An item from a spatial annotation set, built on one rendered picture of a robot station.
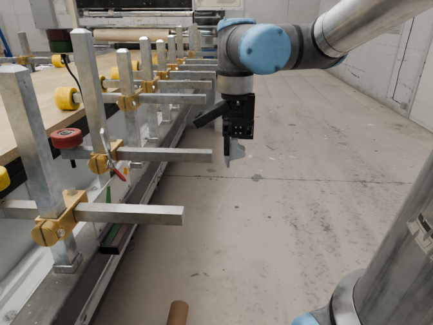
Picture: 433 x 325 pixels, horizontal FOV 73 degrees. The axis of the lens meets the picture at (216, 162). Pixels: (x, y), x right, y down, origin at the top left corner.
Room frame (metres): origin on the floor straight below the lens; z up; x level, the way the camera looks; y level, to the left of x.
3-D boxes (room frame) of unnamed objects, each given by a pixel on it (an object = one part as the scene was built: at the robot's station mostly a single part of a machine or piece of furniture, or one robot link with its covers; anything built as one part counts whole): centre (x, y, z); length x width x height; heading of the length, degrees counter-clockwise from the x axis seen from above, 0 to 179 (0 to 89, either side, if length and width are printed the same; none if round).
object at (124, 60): (0.99, 0.30, 0.87); 0.04 x 0.04 x 0.48; 86
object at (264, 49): (0.65, -0.09, 1.14); 0.12 x 0.12 x 0.09; 18
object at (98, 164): (0.76, 0.31, 0.85); 0.14 x 0.06 x 0.05; 176
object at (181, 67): (1.77, 0.24, 0.95); 0.50 x 0.04 x 0.04; 86
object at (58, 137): (0.78, 0.43, 0.85); 0.08 x 0.08 x 0.11
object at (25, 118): (0.49, 0.33, 0.89); 0.04 x 0.04 x 0.48; 86
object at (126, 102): (1.01, 0.29, 0.95); 0.14 x 0.06 x 0.05; 176
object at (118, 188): (0.70, 0.29, 0.75); 0.26 x 0.01 x 0.10; 176
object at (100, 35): (3.37, 0.68, 1.05); 1.43 x 0.12 x 0.12; 86
